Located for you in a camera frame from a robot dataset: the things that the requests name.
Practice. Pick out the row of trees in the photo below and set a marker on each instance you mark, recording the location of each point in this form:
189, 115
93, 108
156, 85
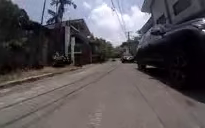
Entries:
101, 48

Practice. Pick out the vehicle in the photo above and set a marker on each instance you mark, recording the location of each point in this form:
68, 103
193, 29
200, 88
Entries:
127, 59

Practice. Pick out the utility pole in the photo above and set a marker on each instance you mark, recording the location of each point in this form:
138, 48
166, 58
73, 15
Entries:
128, 41

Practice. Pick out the house with pale pillars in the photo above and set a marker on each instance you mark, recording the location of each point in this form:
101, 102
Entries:
77, 40

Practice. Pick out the grey concrete road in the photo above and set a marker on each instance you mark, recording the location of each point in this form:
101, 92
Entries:
116, 100

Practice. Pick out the palm tree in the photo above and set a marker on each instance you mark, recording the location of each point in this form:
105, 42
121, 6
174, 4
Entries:
60, 10

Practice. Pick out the dark car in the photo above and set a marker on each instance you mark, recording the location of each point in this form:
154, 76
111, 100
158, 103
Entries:
180, 50

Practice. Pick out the thin pole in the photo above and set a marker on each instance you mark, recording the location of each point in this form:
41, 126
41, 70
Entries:
42, 11

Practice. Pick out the dirt and concrete verge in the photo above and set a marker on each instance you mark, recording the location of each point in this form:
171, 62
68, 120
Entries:
23, 75

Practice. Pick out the grey building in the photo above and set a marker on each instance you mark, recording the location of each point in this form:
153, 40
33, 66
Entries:
176, 10

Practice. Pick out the dark trees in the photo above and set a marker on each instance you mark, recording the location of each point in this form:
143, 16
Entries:
6, 20

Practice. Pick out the dark wall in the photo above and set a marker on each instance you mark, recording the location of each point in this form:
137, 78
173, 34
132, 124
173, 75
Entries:
23, 51

